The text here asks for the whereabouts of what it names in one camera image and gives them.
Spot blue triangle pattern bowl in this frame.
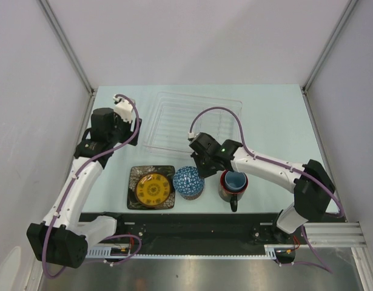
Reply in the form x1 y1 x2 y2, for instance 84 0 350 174
173 166 205 201

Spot clear wire dish rack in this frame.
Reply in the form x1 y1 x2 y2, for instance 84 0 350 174
144 92 243 156

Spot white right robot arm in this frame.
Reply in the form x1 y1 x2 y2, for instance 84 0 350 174
188 133 335 243

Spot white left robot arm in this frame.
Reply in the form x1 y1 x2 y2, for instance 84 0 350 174
27 104 141 268

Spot black floral square plate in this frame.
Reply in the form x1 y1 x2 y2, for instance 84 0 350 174
127 166 175 210

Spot black floral mug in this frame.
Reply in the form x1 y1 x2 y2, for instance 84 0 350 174
218 170 249 212

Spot yellow round plate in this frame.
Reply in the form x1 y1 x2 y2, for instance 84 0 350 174
135 173 172 208

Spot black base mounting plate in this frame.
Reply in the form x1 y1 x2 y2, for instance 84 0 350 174
108 212 304 256

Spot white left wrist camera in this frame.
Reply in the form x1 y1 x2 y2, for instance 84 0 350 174
113 94 135 124

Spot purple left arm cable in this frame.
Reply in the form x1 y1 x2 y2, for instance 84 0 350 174
42 93 143 278

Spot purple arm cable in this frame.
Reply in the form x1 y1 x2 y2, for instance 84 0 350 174
189 106 346 273
42 93 143 278

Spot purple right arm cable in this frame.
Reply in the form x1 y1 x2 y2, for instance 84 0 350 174
189 106 346 273

